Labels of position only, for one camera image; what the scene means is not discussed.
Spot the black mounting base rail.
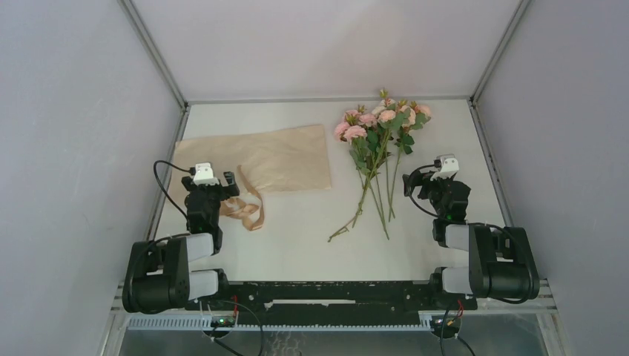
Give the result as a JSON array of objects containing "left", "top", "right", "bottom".
[{"left": 198, "top": 280, "right": 478, "bottom": 327}]

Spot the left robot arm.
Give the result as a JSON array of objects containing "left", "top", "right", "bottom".
[{"left": 122, "top": 168, "right": 240, "bottom": 314}]

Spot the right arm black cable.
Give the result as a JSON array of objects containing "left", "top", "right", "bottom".
[{"left": 406, "top": 164, "right": 441, "bottom": 220}]

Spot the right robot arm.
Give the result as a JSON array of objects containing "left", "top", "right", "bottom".
[{"left": 403, "top": 170, "right": 541, "bottom": 309}]

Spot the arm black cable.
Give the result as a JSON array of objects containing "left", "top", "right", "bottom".
[
  {"left": 406, "top": 164, "right": 441, "bottom": 220},
  {"left": 152, "top": 159, "right": 195, "bottom": 222}
]

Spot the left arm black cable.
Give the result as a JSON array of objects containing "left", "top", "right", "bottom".
[{"left": 152, "top": 159, "right": 195, "bottom": 222}]

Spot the aluminium frame rail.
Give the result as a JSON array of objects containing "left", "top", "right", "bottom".
[{"left": 110, "top": 279, "right": 559, "bottom": 315}]

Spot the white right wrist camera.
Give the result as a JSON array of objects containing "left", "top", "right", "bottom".
[{"left": 430, "top": 154, "right": 460, "bottom": 181}]

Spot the pink fake rose bunch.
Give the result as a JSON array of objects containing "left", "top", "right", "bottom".
[{"left": 328, "top": 88, "right": 409, "bottom": 242}]

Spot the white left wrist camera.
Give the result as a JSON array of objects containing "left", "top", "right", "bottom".
[{"left": 192, "top": 162, "right": 220, "bottom": 185}]

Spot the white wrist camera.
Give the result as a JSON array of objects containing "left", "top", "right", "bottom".
[
  {"left": 430, "top": 154, "right": 460, "bottom": 181},
  {"left": 192, "top": 162, "right": 220, "bottom": 185}
]

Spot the brown wrapping paper sheet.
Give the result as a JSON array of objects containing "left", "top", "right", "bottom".
[{"left": 173, "top": 125, "right": 332, "bottom": 194}]

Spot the tan ribbon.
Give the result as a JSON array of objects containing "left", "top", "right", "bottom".
[{"left": 220, "top": 165, "right": 266, "bottom": 231}]

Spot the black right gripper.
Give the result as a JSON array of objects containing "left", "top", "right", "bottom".
[{"left": 403, "top": 169, "right": 455, "bottom": 218}]

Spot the pink fake rose stem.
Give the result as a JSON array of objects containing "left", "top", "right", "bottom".
[{"left": 373, "top": 98, "right": 432, "bottom": 222}]

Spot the white slotted cable duct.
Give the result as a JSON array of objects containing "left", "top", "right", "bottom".
[{"left": 126, "top": 314, "right": 448, "bottom": 332}]

